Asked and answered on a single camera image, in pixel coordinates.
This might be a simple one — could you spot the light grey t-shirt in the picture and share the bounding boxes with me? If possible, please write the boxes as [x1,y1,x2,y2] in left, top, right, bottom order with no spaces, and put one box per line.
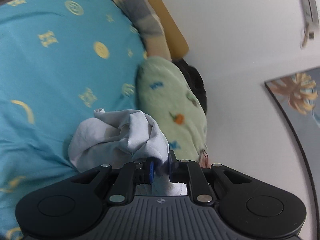
[68,108,187,196]

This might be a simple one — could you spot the framed palm picture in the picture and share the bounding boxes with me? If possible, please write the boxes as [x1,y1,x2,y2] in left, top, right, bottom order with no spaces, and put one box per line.
[263,66,320,205]

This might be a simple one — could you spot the black bag behind blanket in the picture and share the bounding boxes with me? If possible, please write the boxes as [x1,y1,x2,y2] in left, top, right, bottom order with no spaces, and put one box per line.
[173,59,207,114]

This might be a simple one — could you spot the green fleece blanket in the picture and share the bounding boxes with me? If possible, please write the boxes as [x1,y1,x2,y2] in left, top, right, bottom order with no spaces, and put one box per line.
[137,56,209,167]

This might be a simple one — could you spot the teal patterned bed sheet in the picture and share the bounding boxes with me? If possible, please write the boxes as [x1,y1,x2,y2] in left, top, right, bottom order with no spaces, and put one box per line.
[1,0,146,239]

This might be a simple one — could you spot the mustard yellow headboard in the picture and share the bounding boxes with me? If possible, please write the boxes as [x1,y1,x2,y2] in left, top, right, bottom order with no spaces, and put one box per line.
[148,0,189,60]

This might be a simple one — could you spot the striped pastel pillow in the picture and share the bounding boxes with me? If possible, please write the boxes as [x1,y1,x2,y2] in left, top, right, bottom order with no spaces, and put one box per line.
[112,0,172,61]

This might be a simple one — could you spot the white air conditioner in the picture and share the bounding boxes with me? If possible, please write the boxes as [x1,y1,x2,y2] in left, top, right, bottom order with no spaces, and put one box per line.
[300,0,319,48]

